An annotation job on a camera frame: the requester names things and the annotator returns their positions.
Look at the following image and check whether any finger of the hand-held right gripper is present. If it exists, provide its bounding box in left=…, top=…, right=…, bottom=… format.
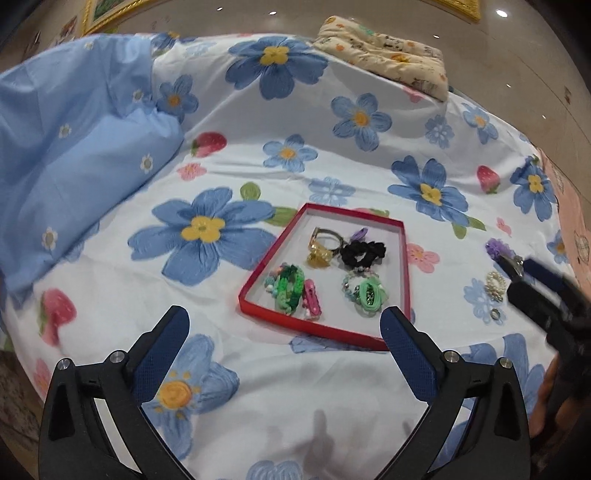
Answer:
left=522, top=257, right=571, bottom=298
left=507, top=281, right=564, bottom=329

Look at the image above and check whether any green braided bracelet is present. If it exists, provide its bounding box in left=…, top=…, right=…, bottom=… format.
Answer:
left=274, top=265, right=308, bottom=317

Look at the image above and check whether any red shallow box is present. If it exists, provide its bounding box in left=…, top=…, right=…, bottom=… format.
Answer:
left=239, top=203, right=413, bottom=352

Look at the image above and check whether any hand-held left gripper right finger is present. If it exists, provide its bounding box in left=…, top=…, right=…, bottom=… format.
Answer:
left=374, top=305, right=532, bottom=480

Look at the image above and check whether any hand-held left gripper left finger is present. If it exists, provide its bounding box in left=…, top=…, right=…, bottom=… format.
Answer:
left=38, top=305, right=197, bottom=480

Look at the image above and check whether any blue flowered pillow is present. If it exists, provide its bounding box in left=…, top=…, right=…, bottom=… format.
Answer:
left=0, top=34, right=186, bottom=296

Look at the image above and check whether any gold picture frame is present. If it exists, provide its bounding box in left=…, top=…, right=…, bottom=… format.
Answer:
left=84, top=0, right=155, bottom=34
left=431, top=0, right=482, bottom=21

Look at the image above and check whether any small teal bead bracelet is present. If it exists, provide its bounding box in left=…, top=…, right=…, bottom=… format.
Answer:
left=342, top=271, right=370, bottom=301

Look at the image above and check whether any gold wristwatch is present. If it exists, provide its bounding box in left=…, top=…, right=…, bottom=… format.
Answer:
left=310, top=226, right=347, bottom=252

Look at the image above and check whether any black scrunchie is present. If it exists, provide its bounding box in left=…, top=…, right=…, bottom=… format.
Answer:
left=341, top=239, right=387, bottom=271

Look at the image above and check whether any floral bedsheet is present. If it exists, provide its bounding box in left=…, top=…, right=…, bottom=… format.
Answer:
left=0, top=31, right=578, bottom=480

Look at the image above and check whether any pink printed cloth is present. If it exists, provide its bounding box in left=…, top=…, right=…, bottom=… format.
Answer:
left=538, top=145, right=591, bottom=278

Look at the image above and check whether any yellow floral hair claw clip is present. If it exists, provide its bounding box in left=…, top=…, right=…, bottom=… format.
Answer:
left=307, top=247, right=334, bottom=269

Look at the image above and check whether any pearl bracelet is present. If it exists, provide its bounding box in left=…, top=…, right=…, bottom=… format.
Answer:
left=485, top=271, right=509, bottom=303

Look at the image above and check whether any green hair tie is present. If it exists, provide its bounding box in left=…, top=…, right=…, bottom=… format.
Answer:
left=353, top=276, right=385, bottom=317

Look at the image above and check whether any cream printed pillow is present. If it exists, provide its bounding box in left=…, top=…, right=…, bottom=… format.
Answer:
left=313, top=16, right=451, bottom=102

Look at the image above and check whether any pink hair clip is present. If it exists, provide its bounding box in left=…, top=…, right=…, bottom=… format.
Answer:
left=302, top=279, right=324, bottom=320

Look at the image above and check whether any person's right hand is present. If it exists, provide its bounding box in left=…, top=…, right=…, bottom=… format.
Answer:
left=529, top=360, right=591, bottom=439

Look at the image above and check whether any purple flower hair clip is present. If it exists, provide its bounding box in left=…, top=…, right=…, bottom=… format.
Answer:
left=485, top=237, right=525, bottom=278

